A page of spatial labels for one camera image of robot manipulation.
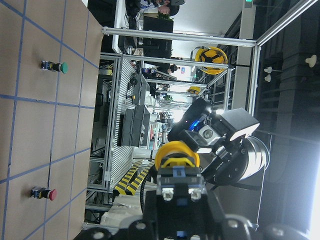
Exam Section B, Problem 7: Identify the yellow push button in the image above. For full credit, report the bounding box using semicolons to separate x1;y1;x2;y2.
154;141;206;207

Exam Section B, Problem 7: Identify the red push button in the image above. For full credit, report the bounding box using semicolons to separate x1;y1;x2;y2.
30;186;58;201

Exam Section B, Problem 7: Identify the green push button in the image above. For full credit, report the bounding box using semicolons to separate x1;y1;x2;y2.
41;60;69;74

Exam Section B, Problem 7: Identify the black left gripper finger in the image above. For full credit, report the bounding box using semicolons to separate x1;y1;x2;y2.
143;190;180;240

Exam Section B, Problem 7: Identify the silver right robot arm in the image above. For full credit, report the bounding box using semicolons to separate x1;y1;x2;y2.
154;98;269;240

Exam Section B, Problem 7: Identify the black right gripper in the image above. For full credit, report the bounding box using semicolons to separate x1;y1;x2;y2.
167;97;260;240

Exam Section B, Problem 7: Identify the yellow hard hat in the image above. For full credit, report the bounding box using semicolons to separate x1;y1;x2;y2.
194;46;228;75

